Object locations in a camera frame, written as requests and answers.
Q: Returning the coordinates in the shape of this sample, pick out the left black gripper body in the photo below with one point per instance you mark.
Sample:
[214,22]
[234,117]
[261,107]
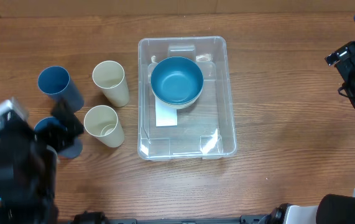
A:
[47,155]

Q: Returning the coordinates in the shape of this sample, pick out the dark blue tall cup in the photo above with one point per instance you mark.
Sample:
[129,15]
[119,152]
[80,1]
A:
[70,152]
[56,82]

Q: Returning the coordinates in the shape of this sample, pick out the beige tall cup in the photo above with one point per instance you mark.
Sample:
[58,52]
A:
[110,77]
[103,123]

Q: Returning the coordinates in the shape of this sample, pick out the dark blue bowl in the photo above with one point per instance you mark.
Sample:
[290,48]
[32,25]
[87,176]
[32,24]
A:
[177,81]

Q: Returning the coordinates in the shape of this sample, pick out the cream bowl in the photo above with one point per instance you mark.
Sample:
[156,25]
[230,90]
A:
[176,107]

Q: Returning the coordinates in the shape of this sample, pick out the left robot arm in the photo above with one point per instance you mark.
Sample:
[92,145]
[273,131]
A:
[28,198]

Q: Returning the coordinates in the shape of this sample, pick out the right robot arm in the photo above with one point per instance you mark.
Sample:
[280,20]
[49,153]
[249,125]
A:
[332,208]

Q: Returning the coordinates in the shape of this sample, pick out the white label in container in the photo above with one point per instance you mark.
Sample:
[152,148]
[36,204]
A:
[164,115]

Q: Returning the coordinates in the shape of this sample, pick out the clear plastic storage container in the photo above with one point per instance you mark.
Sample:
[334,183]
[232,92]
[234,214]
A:
[203,125]

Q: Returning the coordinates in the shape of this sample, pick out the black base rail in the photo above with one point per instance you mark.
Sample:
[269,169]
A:
[100,218]

